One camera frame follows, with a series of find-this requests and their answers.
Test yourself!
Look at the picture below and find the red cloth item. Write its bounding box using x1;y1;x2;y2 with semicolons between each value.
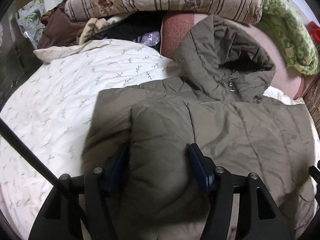
306;21;320;43

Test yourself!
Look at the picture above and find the black cable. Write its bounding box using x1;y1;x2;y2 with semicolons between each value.
0;117;96;240

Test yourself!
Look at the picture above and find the green white patterned blanket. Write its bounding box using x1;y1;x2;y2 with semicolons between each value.
256;0;319;76

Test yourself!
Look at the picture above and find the brown garment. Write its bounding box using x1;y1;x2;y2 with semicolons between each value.
37;0;86;49

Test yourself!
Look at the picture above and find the striped floral cushion at right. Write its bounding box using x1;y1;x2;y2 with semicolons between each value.
304;79;320;134

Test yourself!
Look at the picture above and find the cream floral cloth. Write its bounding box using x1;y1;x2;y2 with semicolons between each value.
76;12;132;45

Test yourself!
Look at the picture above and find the floral plastic bag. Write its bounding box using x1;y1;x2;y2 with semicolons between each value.
17;0;46;49

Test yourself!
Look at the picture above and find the pink bed blanket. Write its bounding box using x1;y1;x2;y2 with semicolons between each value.
160;12;304;99

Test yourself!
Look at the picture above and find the olive quilted puffer jacket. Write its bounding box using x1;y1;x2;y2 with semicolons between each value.
82;15;315;239

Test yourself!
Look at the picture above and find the white leaf-print bed sheet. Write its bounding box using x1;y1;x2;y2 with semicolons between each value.
0;38;311;240

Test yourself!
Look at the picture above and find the purple cloth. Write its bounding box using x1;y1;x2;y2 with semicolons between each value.
133;31;161;47

